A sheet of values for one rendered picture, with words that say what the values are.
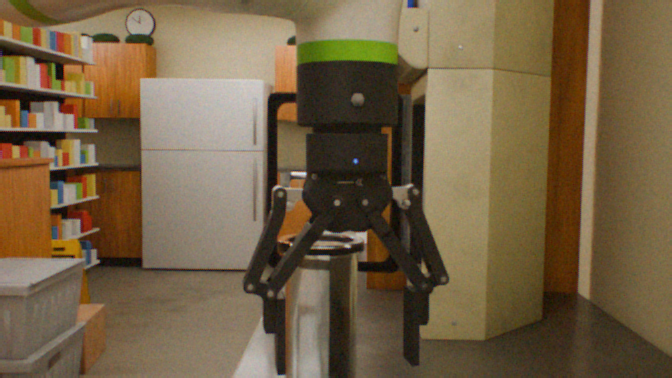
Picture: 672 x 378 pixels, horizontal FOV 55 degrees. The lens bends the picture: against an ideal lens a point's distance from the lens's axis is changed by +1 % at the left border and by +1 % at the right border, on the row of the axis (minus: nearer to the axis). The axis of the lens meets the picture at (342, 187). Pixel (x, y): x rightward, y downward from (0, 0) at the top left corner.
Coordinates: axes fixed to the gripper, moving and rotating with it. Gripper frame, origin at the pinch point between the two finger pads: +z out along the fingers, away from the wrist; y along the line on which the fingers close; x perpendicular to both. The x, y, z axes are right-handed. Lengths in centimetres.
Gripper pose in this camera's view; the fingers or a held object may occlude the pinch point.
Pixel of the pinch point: (346, 349)
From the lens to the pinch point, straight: 62.1
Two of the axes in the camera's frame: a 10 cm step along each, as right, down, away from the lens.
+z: 0.0, 10.0, 0.7
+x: 1.9, 0.7, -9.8
